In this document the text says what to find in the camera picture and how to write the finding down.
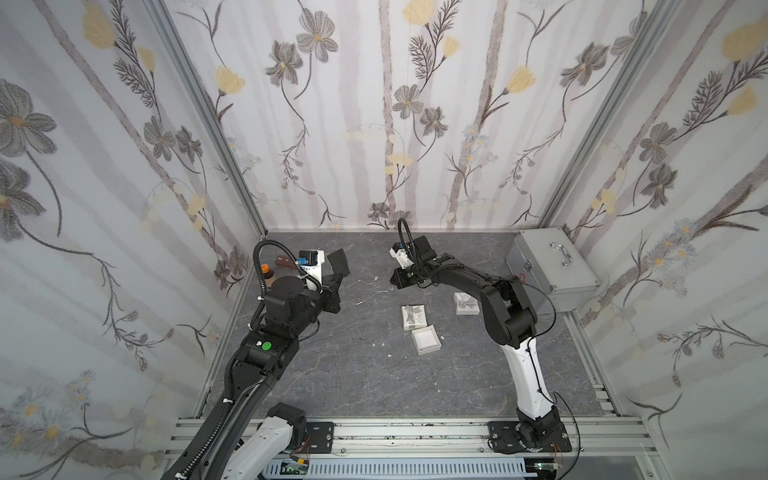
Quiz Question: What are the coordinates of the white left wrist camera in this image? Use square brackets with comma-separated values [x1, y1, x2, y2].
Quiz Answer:
[297, 249, 325, 292]

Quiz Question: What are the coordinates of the aluminium mounting rail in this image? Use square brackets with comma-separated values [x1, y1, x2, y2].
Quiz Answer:
[161, 416, 658, 463]

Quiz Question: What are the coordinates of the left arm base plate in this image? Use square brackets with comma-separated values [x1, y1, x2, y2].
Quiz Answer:
[285, 422, 335, 455]

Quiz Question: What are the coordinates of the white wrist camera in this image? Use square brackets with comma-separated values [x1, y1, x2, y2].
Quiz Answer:
[389, 243, 414, 269]
[297, 249, 325, 292]

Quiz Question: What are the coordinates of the left white bow gift box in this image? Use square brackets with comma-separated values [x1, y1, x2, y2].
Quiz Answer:
[401, 305, 428, 331]

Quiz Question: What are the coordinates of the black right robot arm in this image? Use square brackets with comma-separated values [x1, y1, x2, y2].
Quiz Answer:
[390, 217, 565, 450]

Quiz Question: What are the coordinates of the brown bottle orange cap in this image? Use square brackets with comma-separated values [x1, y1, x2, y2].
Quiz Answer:
[260, 263, 276, 288]

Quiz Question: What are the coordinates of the silver aluminium first aid case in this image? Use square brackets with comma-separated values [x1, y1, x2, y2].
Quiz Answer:
[506, 228, 600, 314]

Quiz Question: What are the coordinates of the white slotted cable duct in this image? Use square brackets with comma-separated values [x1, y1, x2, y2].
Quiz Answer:
[261, 458, 537, 479]

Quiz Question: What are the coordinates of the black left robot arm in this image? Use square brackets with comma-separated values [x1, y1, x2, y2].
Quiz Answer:
[162, 239, 350, 479]

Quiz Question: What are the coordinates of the small brown block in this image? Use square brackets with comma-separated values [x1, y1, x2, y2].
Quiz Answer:
[275, 255, 295, 268]

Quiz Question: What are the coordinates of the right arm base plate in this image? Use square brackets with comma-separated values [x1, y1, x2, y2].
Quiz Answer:
[487, 421, 573, 455]

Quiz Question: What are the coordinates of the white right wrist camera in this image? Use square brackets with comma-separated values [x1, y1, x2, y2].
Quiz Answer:
[389, 243, 414, 269]

